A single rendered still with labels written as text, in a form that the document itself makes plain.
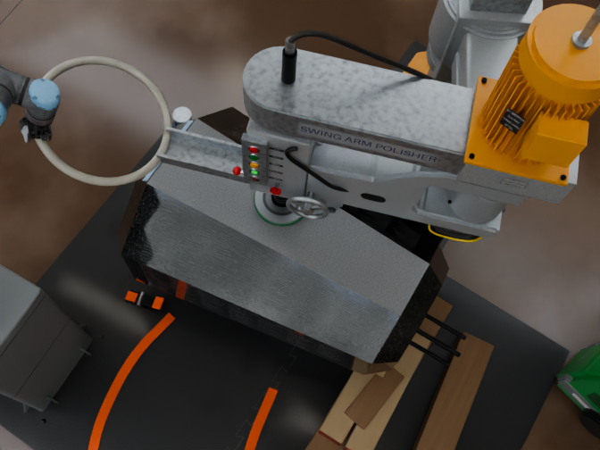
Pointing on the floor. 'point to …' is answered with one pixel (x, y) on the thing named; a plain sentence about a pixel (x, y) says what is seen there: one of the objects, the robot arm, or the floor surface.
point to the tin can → (181, 115)
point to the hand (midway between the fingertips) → (33, 130)
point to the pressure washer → (584, 386)
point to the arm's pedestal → (35, 343)
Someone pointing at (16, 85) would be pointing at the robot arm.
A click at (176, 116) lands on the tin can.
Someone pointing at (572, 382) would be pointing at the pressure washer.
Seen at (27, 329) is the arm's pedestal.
